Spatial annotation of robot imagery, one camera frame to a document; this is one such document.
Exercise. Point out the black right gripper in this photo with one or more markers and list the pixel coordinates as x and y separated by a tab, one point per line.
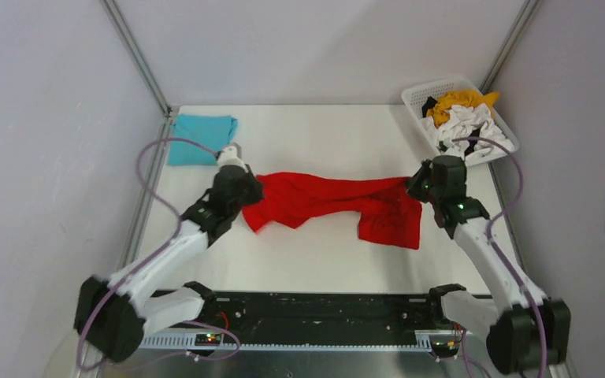
413	185

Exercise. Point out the white perforated plastic basket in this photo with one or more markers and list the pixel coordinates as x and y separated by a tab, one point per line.
416	96

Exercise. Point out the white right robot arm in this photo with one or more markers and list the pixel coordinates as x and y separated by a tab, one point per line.
524	329

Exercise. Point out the aluminium frame rail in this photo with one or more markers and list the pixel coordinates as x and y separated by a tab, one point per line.
185	341

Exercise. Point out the yellow crumpled t-shirt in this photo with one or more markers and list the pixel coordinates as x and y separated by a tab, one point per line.
439	112

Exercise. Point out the red t-shirt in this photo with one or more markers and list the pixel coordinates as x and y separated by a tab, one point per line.
387	214

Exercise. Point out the left small circuit board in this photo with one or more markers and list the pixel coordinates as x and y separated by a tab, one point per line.
208	339

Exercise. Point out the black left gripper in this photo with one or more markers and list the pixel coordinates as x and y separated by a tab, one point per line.
256	189

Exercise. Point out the small circuit board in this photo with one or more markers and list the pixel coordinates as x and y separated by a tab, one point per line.
447	350
208	339

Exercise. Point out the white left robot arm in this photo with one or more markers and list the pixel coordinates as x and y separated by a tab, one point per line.
114	315

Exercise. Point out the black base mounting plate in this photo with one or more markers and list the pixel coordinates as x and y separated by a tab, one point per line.
326	317

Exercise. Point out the black crumpled garment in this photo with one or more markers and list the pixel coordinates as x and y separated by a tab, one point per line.
429	104

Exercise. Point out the right small circuit board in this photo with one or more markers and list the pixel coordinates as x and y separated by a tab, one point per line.
447	350

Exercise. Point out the left aluminium corner post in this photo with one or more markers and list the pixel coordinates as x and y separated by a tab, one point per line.
134	51

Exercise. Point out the white crumpled t-shirt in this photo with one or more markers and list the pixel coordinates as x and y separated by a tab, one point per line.
470	133

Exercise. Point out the folded light blue t-shirt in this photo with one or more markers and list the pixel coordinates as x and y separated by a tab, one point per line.
211	132

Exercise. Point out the right aluminium corner post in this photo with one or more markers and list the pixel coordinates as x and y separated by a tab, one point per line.
522	21

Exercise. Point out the aluminium corner post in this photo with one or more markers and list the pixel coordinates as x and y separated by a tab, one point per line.
522	21
134	51

